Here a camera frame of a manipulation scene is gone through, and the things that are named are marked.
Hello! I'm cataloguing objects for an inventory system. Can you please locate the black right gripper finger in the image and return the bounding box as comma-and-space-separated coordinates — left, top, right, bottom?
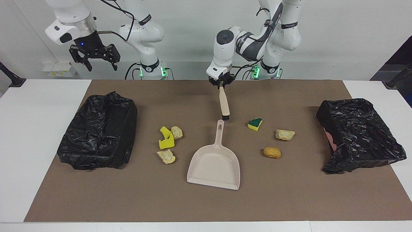
69, 45, 93, 72
106, 44, 121, 71

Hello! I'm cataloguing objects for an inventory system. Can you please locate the beige hand brush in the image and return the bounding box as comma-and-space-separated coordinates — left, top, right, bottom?
219, 84, 230, 121

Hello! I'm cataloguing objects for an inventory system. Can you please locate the yellow green sponge wedge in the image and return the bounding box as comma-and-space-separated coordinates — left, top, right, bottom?
248, 118, 263, 131

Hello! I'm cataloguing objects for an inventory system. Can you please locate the orange brown foam chunk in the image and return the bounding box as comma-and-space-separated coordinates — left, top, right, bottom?
263, 147, 281, 159

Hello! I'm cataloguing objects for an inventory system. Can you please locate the beige plastic dustpan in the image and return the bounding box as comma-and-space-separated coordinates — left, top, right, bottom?
187, 120, 240, 190

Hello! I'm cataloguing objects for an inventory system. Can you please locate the black bag lined bin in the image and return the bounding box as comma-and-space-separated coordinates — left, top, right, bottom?
57, 92, 138, 170

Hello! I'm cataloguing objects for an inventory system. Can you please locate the pink plastic bin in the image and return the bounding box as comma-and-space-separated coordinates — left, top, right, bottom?
323, 126, 337, 152

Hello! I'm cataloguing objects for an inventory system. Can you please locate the black trash bag liner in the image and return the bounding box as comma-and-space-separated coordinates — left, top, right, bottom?
316, 98, 407, 174

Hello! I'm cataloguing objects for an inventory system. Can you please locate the black stand leg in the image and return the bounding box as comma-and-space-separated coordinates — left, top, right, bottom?
0, 61, 26, 88
382, 63, 412, 90

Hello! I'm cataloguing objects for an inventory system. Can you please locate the brown table mat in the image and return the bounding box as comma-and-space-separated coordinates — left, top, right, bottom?
24, 80, 412, 222

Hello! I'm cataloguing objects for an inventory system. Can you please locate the black base power cable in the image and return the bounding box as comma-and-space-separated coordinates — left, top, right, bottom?
233, 66, 258, 80
125, 63, 142, 80

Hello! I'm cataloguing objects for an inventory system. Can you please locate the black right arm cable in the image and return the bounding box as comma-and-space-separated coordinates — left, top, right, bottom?
97, 0, 136, 44

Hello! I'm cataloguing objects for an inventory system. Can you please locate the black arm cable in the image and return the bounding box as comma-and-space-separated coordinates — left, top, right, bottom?
232, 6, 284, 70
97, 0, 136, 44

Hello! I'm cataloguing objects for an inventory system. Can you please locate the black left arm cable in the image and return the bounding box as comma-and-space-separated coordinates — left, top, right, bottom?
232, 6, 284, 70

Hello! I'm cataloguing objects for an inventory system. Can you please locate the white wall power box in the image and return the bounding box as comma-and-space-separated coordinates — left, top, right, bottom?
42, 62, 77, 78

